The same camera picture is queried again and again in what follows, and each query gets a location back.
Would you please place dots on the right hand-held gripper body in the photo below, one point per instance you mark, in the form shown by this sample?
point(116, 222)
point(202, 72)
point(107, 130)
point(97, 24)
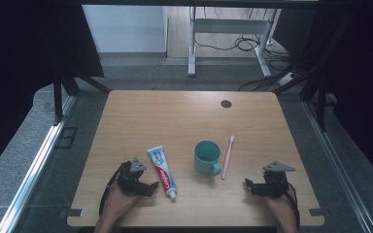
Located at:
point(277, 181)

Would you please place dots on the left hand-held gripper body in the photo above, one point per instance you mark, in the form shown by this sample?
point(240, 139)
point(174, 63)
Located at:
point(130, 179)

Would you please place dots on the toothpaste tube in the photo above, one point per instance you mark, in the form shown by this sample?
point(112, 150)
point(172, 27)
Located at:
point(162, 171)

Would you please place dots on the pink toothbrush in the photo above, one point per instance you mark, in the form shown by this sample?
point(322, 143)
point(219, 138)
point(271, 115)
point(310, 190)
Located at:
point(227, 160)

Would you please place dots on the teal cup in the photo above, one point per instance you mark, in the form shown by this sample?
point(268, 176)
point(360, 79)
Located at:
point(208, 158)

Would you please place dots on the person's right hand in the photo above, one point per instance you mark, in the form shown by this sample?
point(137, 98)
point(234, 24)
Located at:
point(280, 205)

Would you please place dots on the person's left hand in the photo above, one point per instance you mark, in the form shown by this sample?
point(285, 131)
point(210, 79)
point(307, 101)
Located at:
point(119, 202)

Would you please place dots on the dark floor socket plate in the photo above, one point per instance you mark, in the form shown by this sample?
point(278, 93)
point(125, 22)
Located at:
point(66, 137)

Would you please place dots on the black table grommet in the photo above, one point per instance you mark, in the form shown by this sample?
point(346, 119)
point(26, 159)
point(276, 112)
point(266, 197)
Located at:
point(226, 104)

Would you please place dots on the black metal stand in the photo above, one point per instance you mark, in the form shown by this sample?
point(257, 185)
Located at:
point(320, 103)
point(57, 100)

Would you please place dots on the white power strip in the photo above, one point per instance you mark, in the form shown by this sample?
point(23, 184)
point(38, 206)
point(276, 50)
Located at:
point(287, 78)

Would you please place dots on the black curtain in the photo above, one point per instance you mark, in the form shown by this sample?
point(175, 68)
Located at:
point(362, 81)
point(19, 64)

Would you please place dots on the aluminium rail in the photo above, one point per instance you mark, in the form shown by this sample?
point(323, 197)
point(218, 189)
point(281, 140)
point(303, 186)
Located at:
point(340, 168)
point(32, 174)

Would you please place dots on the white desk frame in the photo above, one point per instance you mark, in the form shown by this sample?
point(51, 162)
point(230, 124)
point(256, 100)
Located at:
point(192, 48)

